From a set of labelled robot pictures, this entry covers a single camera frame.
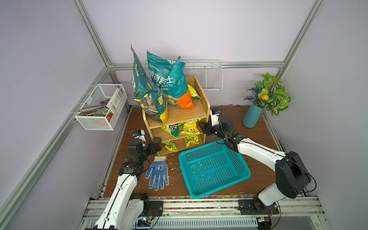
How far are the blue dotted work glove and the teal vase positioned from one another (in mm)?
648

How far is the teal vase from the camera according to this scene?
953 millimetres

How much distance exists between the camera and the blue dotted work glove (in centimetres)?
84
